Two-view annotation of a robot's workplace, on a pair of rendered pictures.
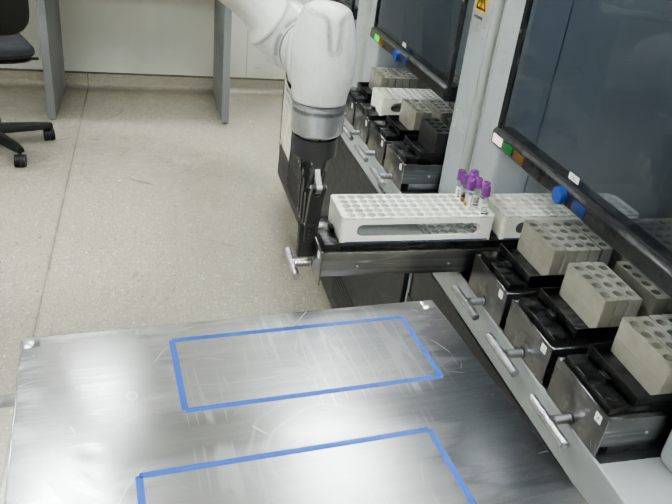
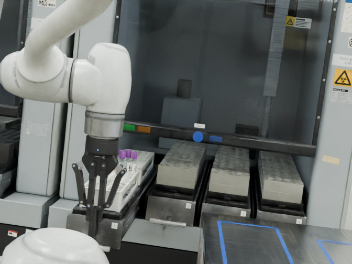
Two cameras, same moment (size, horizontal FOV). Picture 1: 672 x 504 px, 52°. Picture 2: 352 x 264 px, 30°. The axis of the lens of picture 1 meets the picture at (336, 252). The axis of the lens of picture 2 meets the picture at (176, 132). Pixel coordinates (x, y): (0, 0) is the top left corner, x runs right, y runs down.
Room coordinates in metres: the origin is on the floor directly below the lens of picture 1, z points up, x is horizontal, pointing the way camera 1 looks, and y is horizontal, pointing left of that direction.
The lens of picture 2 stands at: (0.42, 1.38, 1.24)
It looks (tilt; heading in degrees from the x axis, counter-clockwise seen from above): 8 degrees down; 292
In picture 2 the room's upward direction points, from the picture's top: 7 degrees clockwise
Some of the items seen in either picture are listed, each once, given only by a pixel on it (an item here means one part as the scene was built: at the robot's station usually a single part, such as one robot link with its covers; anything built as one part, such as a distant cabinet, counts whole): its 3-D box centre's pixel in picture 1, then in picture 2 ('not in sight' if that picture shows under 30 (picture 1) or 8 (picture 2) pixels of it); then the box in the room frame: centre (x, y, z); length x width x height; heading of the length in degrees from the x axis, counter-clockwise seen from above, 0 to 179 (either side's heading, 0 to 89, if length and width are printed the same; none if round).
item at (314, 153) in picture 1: (313, 158); (100, 155); (1.13, 0.06, 0.96); 0.08 x 0.07 x 0.09; 17
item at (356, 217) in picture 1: (410, 219); (111, 189); (1.19, -0.13, 0.83); 0.30 x 0.10 x 0.06; 107
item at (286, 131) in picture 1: (284, 117); not in sight; (2.89, 0.29, 0.43); 0.27 x 0.02 x 0.36; 17
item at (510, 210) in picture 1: (557, 217); (131, 167); (1.28, -0.43, 0.83); 0.30 x 0.10 x 0.06; 107
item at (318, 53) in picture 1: (321, 50); (102, 76); (1.14, 0.06, 1.14); 0.13 x 0.11 x 0.16; 22
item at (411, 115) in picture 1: (410, 116); not in sight; (1.77, -0.15, 0.85); 0.12 x 0.02 x 0.06; 18
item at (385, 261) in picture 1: (470, 243); (119, 197); (1.23, -0.26, 0.78); 0.73 x 0.14 x 0.09; 107
